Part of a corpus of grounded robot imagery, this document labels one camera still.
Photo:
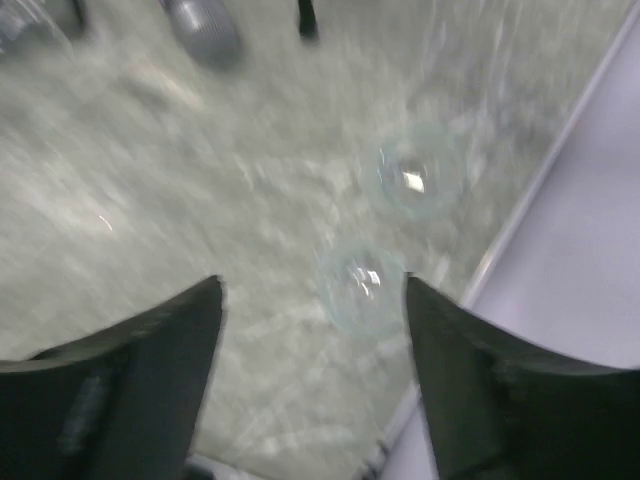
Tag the purple glitter microphone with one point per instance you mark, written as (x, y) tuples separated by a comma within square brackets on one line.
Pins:
[(206, 30)]

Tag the wine glass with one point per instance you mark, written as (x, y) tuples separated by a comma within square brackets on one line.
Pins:
[(31, 26), (421, 171), (361, 288)]

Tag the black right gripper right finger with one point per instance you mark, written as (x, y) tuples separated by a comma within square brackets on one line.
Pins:
[(500, 407)]

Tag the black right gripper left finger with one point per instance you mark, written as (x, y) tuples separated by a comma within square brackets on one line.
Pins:
[(122, 403)]

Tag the black music stand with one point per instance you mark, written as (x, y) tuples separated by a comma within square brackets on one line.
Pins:
[(307, 22)]

